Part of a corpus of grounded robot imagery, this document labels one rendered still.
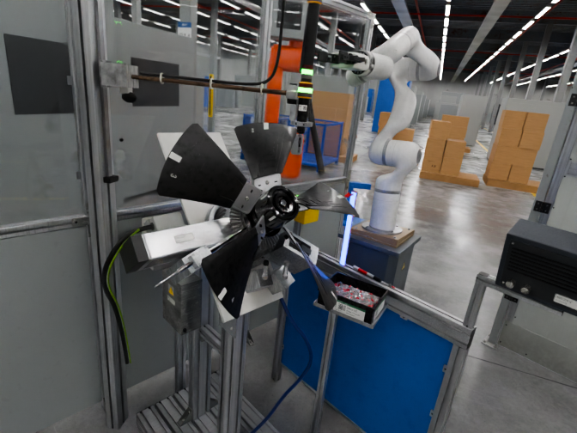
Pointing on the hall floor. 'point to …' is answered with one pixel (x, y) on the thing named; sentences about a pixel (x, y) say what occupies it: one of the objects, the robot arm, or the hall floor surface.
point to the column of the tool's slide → (100, 206)
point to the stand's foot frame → (168, 407)
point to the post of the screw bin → (324, 371)
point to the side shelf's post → (179, 361)
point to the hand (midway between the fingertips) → (331, 56)
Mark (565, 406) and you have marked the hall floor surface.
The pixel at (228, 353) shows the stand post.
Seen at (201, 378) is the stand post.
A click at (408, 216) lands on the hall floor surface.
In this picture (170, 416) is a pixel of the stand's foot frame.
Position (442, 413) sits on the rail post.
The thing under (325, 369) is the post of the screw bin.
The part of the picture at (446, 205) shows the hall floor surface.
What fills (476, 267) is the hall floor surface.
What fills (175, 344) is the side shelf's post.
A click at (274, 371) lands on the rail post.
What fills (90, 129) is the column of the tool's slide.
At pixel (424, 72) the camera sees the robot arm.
